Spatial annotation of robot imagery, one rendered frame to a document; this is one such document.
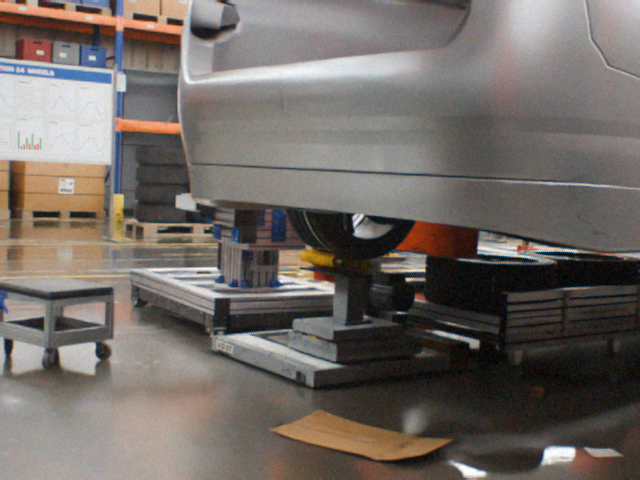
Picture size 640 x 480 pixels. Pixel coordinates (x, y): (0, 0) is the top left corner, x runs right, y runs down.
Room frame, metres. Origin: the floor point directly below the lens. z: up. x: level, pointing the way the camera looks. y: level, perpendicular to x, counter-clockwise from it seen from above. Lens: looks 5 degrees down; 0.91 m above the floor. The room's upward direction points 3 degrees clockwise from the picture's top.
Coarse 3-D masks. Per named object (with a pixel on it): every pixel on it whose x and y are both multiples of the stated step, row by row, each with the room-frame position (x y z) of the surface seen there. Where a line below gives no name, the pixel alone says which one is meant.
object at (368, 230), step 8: (344, 216) 4.17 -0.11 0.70; (352, 216) 4.18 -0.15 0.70; (336, 224) 3.89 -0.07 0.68; (352, 224) 4.18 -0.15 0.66; (360, 224) 4.26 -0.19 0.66; (368, 224) 4.23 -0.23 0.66; (376, 224) 4.19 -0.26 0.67; (384, 224) 4.15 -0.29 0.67; (392, 224) 4.11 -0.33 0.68; (344, 232) 3.91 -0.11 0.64; (352, 232) 4.18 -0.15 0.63; (360, 232) 4.17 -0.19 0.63; (368, 232) 4.14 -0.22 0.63; (376, 232) 4.11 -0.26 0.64; (384, 232) 4.08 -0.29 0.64; (392, 232) 4.08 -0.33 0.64; (360, 240) 3.97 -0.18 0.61; (368, 240) 4.00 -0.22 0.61; (376, 240) 4.02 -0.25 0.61
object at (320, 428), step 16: (320, 416) 3.23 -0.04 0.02; (336, 416) 3.24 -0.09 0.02; (288, 432) 3.04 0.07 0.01; (304, 432) 3.05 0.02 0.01; (320, 432) 3.06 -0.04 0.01; (336, 432) 3.07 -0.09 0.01; (352, 432) 3.08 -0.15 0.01; (368, 432) 3.08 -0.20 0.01; (384, 432) 3.09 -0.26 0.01; (336, 448) 2.89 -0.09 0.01; (352, 448) 2.89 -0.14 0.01; (368, 448) 2.90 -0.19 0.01; (384, 448) 2.91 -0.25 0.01; (400, 448) 2.93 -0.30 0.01; (416, 448) 2.89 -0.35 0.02; (432, 448) 2.86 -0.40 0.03
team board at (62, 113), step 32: (0, 64) 9.46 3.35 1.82; (32, 64) 9.63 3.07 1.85; (0, 96) 9.46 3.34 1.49; (32, 96) 9.63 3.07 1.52; (64, 96) 9.81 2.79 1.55; (96, 96) 9.99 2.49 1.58; (0, 128) 9.47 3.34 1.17; (32, 128) 9.64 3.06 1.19; (64, 128) 9.81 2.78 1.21; (96, 128) 9.99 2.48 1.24; (32, 160) 9.64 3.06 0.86; (64, 160) 9.82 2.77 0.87; (96, 160) 10.00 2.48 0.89
